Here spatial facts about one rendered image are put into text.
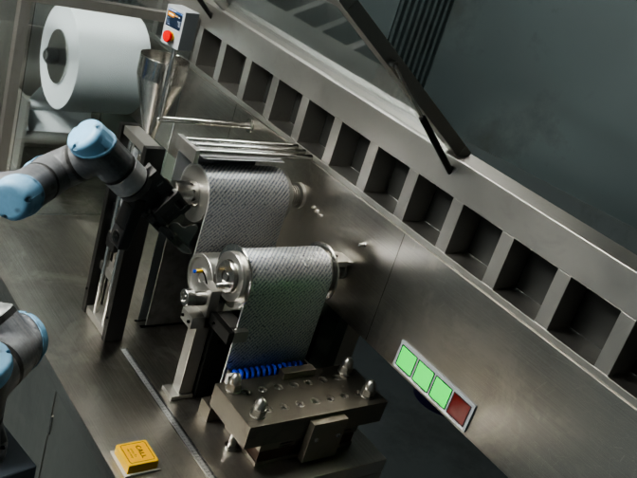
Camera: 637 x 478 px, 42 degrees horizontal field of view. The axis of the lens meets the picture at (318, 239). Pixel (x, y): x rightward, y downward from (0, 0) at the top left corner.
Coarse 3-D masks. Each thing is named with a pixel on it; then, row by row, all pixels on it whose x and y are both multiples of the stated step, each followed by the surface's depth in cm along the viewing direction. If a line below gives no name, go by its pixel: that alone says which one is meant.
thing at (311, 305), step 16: (288, 304) 196; (304, 304) 200; (320, 304) 203; (240, 320) 190; (256, 320) 193; (272, 320) 196; (288, 320) 199; (304, 320) 202; (256, 336) 196; (272, 336) 199; (288, 336) 202; (304, 336) 205; (240, 352) 195; (256, 352) 198; (272, 352) 202; (288, 352) 205; (304, 352) 208; (224, 368) 195
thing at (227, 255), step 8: (224, 256) 192; (232, 256) 189; (240, 256) 188; (240, 264) 186; (216, 272) 194; (240, 272) 186; (216, 280) 194; (240, 280) 186; (240, 288) 187; (224, 296) 192; (232, 296) 189; (240, 296) 188
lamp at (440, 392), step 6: (438, 378) 185; (438, 384) 185; (444, 384) 183; (432, 390) 186; (438, 390) 185; (444, 390) 183; (450, 390) 182; (432, 396) 186; (438, 396) 185; (444, 396) 183; (438, 402) 185; (444, 402) 183; (444, 408) 184
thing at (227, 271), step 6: (222, 264) 190; (228, 264) 188; (234, 264) 188; (222, 270) 190; (228, 270) 188; (234, 270) 187; (222, 276) 191; (228, 276) 189; (234, 276) 187; (222, 282) 191; (228, 282) 188; (234, 282) 187; (222, 288) 191; (228, 288) 188; (234, 288) 188
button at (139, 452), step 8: (144, 440) 182; (120, 448) 178; (128, 448) 178; (136, 448) 179; (144, 448) 180; (120, 456) 176; (128, 456) 176; (136, 456) 177; (144, 456) 177; (152, 456) 178; (120, 464) 177; (128, 464) 174; (136, 464) 175; (144, 464) 176; (152, 464) 177; (128, 472) 174
